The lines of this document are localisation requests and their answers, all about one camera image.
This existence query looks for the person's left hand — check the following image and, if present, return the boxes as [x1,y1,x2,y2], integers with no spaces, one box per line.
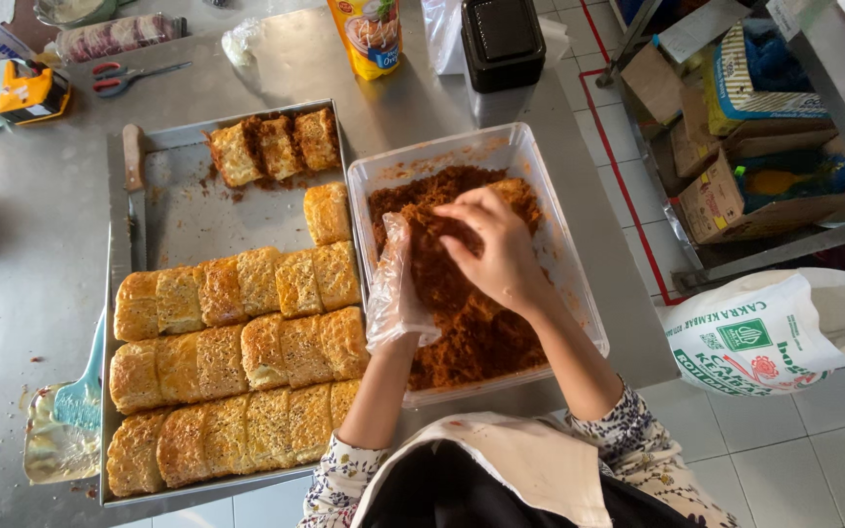
[366,213,443,353]

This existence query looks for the person's right hand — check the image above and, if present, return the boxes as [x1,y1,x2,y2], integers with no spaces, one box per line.
[433,186,557,314]

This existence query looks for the floss coated bread piece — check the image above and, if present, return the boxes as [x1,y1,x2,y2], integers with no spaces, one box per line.
[492,177,543,224]

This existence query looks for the plain golden bread piece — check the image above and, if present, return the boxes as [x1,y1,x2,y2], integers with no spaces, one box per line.
[303,182,354,246]

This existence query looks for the clear plastic container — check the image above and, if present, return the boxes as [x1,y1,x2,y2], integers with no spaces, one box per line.
[347,122,610,409]

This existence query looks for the heap of brown meat floss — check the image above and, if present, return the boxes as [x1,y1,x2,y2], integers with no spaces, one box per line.
[367,165,550,392]

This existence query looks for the floss topped bread piece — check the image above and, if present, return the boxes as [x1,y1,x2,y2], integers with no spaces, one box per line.
[293,108,341,173]
[257,115,305,181]
[207,122,263,189]

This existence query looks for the metal baking tray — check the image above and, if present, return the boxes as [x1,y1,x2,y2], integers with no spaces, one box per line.
[100,99,366,508]

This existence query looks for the rows of golden bread rolls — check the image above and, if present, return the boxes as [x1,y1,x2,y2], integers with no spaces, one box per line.
[106,241,371,499]

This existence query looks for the yellow sauce pouch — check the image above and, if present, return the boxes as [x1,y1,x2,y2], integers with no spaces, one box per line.
[326,0,403,81]

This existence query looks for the stack of black plastic boxes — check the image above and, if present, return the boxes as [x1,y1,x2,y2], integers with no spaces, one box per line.
[460,0,547,95]

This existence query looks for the cream and black apron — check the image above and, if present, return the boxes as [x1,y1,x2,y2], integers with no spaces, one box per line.
[349,411,710,528]

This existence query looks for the crumpled clear plastic wrap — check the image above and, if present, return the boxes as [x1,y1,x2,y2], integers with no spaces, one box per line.
[220,18,264,68]

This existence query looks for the person's floral shirt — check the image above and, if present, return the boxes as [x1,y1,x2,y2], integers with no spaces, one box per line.
[298,380,743,528]

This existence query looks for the plastic wrapped roll of cups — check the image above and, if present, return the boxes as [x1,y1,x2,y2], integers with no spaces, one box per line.
[55,12,189,64]

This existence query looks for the teal spatula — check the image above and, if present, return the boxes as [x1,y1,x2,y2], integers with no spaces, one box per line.
[51,311,107,431]

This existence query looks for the metal shelf with cartons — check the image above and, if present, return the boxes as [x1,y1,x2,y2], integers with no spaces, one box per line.
[597,0,845,296]

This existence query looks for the white bag with green print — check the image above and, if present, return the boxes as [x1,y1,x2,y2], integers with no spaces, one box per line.
[660,267,845,398]

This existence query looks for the metal bowl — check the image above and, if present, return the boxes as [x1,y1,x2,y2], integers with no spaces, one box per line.
[33,0,120,29]

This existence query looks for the plastic bag of cream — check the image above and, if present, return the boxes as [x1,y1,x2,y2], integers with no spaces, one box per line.
[22,380,105,485]

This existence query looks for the yellow tape dispenser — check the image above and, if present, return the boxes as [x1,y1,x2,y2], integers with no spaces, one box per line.
[0,59,72,131]

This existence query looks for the wooden handled knife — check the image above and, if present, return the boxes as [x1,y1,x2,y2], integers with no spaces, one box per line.
[122,123,149,274]

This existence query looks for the red handled scissors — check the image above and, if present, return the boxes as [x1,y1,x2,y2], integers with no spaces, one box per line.
[91,60,195,99]

